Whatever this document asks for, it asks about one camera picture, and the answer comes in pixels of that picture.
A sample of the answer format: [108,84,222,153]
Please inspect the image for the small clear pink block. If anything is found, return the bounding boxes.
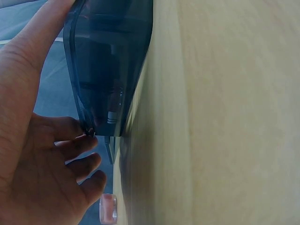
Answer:
[99,193,118,224]

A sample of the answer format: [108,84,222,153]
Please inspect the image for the dark translucent plastic container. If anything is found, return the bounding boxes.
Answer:
[62,0,154,137]

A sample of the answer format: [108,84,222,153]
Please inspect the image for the person's left hand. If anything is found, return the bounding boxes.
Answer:
[0,0,107,225]

